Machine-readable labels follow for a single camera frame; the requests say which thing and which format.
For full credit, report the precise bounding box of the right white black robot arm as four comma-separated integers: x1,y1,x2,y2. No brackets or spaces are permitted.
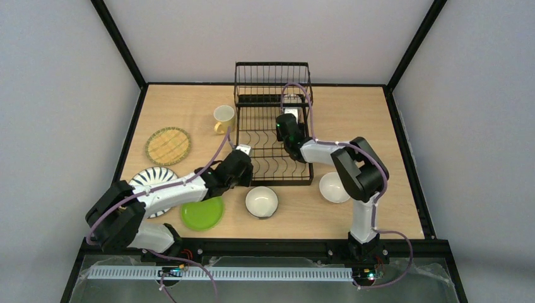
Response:
276,114,389,260

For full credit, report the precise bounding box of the woven bamboo plate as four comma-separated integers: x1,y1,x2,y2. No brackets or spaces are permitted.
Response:
144,127,192,166

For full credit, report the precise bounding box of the black wire dish rack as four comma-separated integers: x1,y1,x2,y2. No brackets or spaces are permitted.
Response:
233,62,314,186

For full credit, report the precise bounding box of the yellow ceramic mug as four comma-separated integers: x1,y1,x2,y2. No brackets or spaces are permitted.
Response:
213,105,236,134

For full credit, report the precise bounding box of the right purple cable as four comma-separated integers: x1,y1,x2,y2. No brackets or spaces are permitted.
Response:
279,82,414,290

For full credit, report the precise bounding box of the black rimmed white bowl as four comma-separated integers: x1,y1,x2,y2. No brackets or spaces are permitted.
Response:
245,186,279,219

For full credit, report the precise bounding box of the blue striped white plate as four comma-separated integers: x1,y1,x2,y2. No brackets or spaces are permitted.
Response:
127,167,180,219

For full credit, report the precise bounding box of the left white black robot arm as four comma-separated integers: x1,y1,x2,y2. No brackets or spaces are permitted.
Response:
85,147,253,253

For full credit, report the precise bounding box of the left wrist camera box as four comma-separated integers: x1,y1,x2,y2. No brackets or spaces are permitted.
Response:
235,144,252,156

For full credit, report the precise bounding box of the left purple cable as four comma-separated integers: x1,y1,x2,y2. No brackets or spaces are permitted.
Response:
86,127,220,303

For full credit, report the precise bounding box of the plain white bowl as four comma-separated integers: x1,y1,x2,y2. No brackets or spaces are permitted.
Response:
319,172,350,203

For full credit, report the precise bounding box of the purple cable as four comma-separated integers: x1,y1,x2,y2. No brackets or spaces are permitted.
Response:
86,127,220,303
279,82,414,290

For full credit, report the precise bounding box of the green plastic plate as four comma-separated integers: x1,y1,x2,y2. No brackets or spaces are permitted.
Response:
180,196,225,232

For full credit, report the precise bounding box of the white slotted cable duct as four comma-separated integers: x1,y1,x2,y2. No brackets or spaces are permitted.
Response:
86,265,353,282

